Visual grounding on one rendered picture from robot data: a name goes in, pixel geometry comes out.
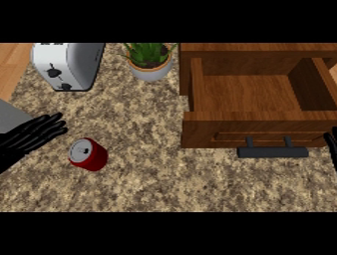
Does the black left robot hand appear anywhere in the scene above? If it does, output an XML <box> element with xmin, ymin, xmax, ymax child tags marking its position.
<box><xmin>0</xmin><ymin>112</ymin><xmax>71</xmax><ymax>213</ymax></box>

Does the red can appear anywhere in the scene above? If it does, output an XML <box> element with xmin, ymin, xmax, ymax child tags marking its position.
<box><xmin>68</xmin><ymin>137</ymin><xmax>111</xmax><ymax>172</ymax></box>

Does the wooden drawer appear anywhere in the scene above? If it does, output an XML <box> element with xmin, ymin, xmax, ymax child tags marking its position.
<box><xmin>181</xmin><ymin>57</ymin><xmax>337</xmax><ymax>149</ymax></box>

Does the white toaster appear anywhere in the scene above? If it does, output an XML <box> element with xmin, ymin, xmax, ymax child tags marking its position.
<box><xmin>31</xmin><ymin>42</ymin><xmax>108</xmax><ymax>92</ymax></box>

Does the wooden cabinet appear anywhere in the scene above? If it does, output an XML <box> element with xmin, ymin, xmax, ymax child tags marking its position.
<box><xmin>178</xmin><ymin>42</ymin><xmax>337</xmax><ymax>97</ymax></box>

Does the green plant in white pot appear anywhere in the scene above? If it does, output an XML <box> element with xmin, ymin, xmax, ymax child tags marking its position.
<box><xmin>122</xmin><ymin>42</ymin><xmax>179</xmax><ymax>83</ymax></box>

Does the dark grey drawer handle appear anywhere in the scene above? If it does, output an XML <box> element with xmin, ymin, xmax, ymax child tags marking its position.
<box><xmin>237</xmin><ymin>135</ymin><xmax>311</xmax><ymax>159</ymax></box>

